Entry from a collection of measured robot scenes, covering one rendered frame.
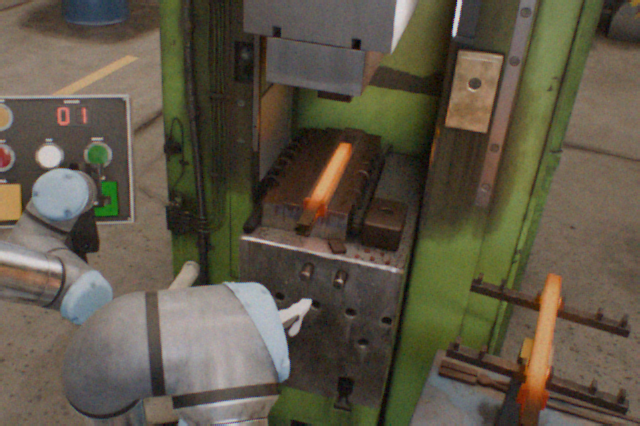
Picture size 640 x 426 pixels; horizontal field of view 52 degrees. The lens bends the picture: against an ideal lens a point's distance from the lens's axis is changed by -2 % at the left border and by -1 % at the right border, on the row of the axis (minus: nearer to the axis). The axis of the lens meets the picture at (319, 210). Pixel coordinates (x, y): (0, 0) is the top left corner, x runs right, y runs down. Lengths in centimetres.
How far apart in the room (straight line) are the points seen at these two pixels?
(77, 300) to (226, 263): 93
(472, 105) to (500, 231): 34
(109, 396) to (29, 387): 178
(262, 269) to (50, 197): 64
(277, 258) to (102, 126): 48
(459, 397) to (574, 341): 140
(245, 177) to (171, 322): 100
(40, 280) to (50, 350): 170
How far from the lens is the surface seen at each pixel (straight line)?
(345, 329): 159
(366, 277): 148
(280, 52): 135
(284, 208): 150
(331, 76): 134
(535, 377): 121
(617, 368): 283
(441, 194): 157
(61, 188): 105
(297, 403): 182
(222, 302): 73
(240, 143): 164
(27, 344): 268
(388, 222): 148
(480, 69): 142
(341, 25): 130
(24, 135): 153
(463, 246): 164
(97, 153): 150
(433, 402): 149
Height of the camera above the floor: 178
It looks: 32 degrees down
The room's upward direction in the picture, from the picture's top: 5 degrees clockwise
